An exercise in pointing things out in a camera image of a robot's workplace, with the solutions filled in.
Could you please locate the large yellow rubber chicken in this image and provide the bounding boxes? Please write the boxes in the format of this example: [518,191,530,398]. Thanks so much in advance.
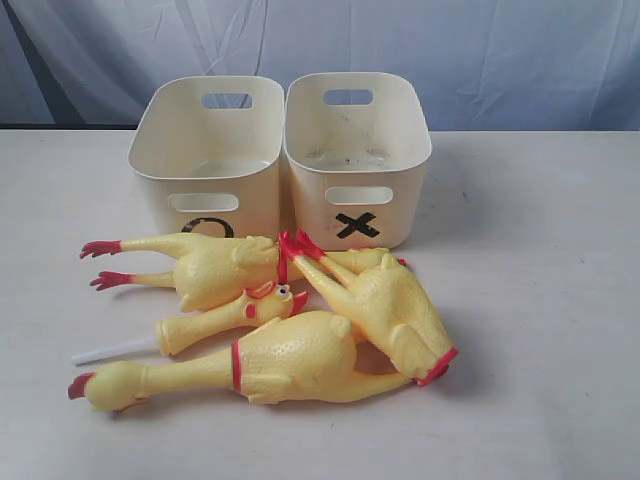
[67,311,411,412]

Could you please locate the cream bin marked O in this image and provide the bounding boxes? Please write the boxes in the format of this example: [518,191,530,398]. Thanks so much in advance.
[128,76,284,238]

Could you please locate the cream bin marked X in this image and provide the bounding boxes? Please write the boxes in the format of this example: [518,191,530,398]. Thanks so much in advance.
[283,72,432,250]

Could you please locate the headless yellow rubber chicken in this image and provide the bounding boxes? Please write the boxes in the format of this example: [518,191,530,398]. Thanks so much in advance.
[278,230,458,386]

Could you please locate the severed rubber chicken head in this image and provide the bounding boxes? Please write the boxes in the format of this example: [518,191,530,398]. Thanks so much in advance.
[71,281,309,366]

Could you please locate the whole yellow rubber chicken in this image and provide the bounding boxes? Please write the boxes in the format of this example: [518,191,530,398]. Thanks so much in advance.
[80,231,419,313]

